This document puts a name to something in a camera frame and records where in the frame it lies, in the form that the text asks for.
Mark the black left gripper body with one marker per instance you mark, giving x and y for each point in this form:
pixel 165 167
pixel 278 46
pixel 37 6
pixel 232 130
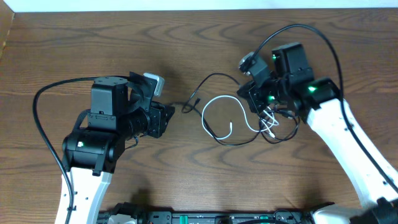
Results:
pixel 157 119

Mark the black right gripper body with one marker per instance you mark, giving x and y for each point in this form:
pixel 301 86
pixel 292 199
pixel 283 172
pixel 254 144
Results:
pixel 269 93

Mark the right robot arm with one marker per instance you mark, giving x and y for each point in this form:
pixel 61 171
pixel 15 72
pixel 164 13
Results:
pixel 318 103

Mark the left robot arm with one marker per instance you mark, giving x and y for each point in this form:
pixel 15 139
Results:
pixel 121 109

